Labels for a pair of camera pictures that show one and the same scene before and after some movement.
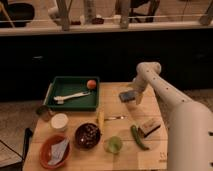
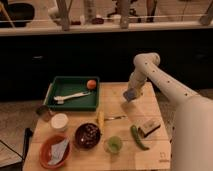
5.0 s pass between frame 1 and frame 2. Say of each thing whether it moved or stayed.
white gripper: moved
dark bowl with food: stayed
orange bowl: stayed
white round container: stayed
